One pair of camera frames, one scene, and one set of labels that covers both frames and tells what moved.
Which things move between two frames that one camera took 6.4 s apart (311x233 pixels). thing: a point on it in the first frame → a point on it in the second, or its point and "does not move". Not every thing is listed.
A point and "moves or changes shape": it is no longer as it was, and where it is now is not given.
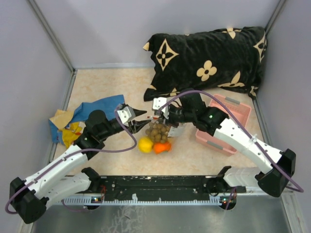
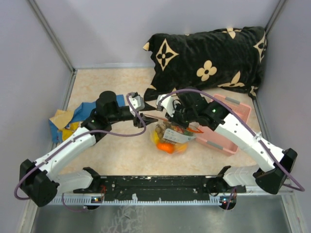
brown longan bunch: [158, 132] moves or changes shape
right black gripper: [171, 107] → [174, 119]
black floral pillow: [231, 59] does not move
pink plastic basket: [240, 111] does not move
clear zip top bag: [156, 140] → [170, 139]
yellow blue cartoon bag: [61, 131] does not move
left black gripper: [137, 124] → [148, 120]
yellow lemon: [145, 144] → [154, 137]
